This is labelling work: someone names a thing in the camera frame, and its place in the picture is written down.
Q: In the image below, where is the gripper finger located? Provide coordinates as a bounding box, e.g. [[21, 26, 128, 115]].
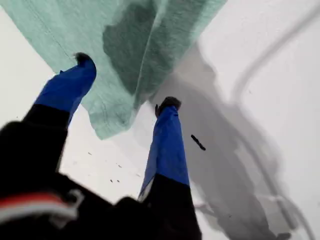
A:
[[137, 96, 202, 240], [0, 52, 97, 181]]

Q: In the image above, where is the pale green T-shirt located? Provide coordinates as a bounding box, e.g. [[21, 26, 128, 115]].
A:
[[0, 0, 228, 141]]

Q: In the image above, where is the small black scrap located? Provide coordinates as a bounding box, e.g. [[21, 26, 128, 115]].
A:
[[190, 134, 207, 152]]

